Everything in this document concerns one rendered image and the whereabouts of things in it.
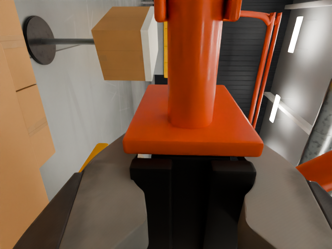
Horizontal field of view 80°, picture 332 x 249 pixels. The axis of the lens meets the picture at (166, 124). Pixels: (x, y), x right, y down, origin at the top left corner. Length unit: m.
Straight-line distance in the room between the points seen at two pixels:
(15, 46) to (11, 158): 0.73
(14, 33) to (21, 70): 0.15
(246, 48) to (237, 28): 1.04
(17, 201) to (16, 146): 0.10
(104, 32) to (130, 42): 0.18
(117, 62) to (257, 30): 9.94
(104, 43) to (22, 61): 0.67
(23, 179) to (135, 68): 1.31
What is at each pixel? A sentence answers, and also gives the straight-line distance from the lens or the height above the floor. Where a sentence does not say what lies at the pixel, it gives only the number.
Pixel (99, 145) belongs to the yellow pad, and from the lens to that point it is 0.32.
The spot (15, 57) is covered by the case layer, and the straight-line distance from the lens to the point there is 1.09.
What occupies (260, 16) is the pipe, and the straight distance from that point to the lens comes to 8.05.
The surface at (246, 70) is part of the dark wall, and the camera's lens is 11.41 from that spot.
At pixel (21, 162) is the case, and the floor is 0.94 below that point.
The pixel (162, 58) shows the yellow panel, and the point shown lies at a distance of 7.51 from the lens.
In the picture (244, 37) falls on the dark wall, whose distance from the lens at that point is 11.08.
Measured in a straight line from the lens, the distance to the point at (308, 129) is 8.68.
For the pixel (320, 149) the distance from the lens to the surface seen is 6.49.
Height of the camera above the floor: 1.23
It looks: 3 degrees down
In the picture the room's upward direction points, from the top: 92 degrees clockwise
